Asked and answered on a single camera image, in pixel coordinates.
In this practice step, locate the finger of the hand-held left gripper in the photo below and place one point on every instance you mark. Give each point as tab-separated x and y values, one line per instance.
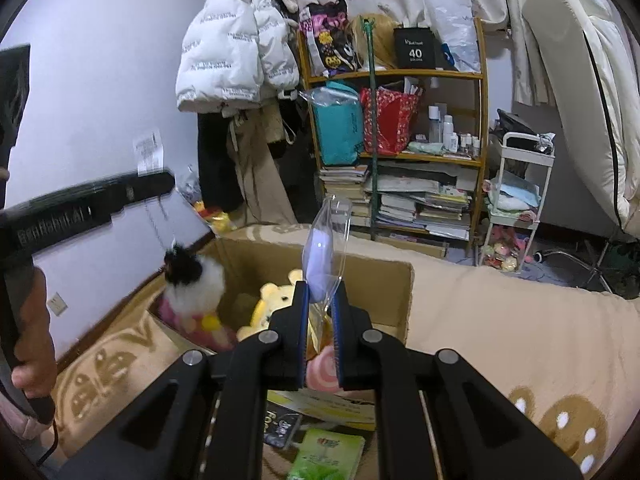
145	190

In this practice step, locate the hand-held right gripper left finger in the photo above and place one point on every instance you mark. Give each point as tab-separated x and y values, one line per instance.
300	355

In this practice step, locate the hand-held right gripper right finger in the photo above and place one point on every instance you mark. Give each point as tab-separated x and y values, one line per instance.
345	355

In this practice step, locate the pink swirl plush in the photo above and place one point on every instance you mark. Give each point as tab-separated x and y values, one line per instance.
320	372

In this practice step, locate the yellow plush toy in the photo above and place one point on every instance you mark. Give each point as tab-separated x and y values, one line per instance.
265	310

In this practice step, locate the cardboard box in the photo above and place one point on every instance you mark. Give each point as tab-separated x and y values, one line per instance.
385	290

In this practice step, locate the clear bag with purple toy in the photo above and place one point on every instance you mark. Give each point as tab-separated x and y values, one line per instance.
320	255

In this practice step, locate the fluffy white black plush toy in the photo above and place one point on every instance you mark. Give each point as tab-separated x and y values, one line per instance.
195	280

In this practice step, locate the person's left hand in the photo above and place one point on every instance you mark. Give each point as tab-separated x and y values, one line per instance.
37	350

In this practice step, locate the paper receipt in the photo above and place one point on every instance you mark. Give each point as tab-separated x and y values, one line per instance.
147	150

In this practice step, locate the clear plastic bag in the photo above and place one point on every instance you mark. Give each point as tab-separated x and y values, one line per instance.
190	182

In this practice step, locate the black coat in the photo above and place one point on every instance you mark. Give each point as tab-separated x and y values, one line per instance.
215	170

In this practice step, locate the small black packet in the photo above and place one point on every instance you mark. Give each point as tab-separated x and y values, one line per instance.
280	430

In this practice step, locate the green tissue pack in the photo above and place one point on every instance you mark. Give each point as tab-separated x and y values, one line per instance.
325	455

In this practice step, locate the beige trousers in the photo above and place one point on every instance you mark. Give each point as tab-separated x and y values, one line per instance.
260	180

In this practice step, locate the white puffer jacket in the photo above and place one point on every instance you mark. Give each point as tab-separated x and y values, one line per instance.
220	60

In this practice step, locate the black garment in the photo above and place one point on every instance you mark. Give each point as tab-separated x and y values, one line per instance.
300	175

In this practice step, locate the beige floral blanket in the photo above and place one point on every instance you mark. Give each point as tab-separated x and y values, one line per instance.
500	320

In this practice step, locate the messy pile of books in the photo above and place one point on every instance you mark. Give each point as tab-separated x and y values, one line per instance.
425	210

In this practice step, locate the stack of books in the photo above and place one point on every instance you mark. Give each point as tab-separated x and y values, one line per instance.
345	185

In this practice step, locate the pink toys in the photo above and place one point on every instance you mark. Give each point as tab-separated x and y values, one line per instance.
505	250

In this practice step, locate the teal bag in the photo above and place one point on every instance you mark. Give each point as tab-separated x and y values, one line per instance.
337	130

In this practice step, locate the green pole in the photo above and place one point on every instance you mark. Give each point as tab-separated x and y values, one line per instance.
372	135

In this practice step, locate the pale green pouch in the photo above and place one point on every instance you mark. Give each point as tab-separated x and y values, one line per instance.
425	148

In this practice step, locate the light blue cloth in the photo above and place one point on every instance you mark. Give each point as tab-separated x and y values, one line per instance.
515	192

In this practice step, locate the black patterned bag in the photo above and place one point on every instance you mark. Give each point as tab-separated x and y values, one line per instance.
330	40

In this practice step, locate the red gift bag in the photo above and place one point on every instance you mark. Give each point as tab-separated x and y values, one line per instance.
387	120

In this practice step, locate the row of white cosmetic bottles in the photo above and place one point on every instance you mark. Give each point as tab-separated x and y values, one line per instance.
447	132

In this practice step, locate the white trolley cart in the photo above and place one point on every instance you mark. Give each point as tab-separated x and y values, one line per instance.
525	140

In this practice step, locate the blond wig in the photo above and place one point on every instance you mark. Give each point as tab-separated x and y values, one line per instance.
385	45

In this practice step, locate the wooden shelf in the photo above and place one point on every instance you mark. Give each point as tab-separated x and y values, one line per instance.
481	110

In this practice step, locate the black box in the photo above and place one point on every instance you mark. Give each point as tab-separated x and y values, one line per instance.
415	52

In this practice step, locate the white plastic bag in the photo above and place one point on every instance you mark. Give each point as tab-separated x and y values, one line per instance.
457	30

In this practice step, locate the cream recliner chair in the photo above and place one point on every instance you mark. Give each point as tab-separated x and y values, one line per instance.
560	60

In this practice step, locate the wall socket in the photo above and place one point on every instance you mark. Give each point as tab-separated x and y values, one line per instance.
57	304

